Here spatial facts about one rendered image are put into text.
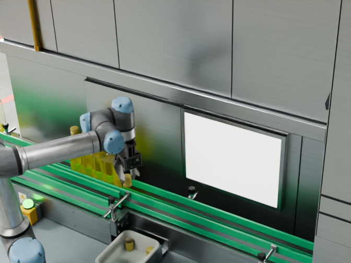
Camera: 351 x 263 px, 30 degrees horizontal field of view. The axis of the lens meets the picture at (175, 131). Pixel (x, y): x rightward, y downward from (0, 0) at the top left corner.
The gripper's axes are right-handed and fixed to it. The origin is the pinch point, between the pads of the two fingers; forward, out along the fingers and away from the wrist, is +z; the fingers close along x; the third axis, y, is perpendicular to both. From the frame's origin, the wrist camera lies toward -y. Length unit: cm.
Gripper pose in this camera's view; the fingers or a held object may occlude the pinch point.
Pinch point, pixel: (127, 177)
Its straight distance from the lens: 253.9
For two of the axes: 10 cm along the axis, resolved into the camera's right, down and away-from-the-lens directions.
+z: 0.3, 8.5, 5.3
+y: 4.9, 4.5, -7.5
